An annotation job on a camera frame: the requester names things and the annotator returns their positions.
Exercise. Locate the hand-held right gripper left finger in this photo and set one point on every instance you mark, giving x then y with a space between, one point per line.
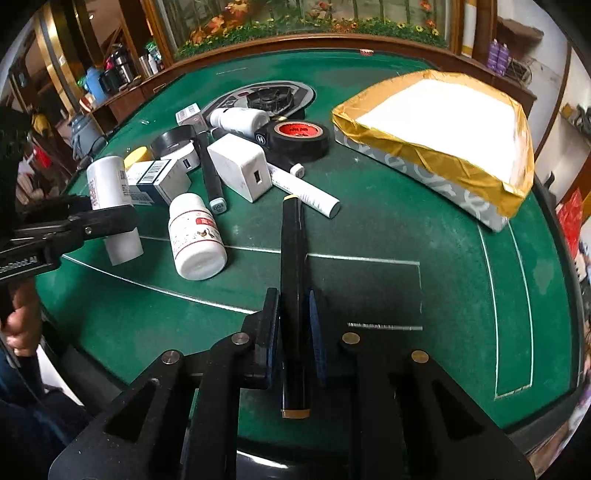
272 332

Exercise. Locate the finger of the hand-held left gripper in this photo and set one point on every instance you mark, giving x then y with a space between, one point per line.
106 221
55 205

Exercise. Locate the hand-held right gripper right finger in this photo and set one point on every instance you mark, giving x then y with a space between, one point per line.
317 341

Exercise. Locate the tall white bottle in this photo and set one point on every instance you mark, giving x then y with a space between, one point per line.
108 180

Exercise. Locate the blue white medicine box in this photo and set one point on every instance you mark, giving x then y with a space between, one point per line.
159 184

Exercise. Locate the black pen with gold ends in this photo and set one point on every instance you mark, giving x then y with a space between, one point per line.
293 240

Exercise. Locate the plain black tape roll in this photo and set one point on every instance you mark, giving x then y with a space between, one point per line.
171 138

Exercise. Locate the white barcode box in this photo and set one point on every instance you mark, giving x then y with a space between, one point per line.
189 113

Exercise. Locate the gold-rimmed grey patterned box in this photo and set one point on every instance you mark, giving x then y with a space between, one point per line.
438 115

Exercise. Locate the person's left hand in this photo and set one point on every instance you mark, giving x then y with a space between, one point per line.
23 332

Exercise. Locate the yellow round lid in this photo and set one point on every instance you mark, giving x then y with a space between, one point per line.
137 156

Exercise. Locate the grey water bucket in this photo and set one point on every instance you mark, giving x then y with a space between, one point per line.
83 134

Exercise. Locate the white pill bottle red label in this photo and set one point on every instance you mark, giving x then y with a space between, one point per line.
198 258

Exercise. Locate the small white USB charger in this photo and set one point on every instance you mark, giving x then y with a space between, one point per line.
187 157

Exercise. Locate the black marker pen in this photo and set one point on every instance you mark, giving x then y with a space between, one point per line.
207 175

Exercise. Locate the black appliance box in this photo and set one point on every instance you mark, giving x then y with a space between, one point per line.
111 81

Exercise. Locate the white charger adapter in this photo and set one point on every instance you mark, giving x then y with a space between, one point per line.
235 166

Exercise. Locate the white printed tube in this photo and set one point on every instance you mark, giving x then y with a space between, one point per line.
304 191

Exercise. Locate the person's blue trousers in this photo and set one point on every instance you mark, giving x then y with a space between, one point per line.
27 415

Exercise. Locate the gold framed wooden cabinet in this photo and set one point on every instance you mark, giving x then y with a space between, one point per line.
55 46

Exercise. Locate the steel cup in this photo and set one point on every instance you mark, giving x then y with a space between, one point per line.
144 64

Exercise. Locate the short white bottle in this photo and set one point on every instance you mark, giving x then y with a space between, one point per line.
240 121

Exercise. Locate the green packet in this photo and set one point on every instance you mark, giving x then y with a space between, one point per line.
154 55

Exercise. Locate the black tape roll red label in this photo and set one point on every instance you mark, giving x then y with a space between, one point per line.
277 145

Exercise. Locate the black ribbed knob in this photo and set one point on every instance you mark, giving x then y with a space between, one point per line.
270 99

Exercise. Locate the table control panel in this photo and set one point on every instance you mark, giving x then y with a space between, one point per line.
304 94

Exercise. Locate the red bag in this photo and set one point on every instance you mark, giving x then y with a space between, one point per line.
570 221

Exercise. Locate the curved wooden counter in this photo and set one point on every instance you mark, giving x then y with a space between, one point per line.
461 57

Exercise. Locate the purple bottles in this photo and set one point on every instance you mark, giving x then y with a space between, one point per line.
499 57

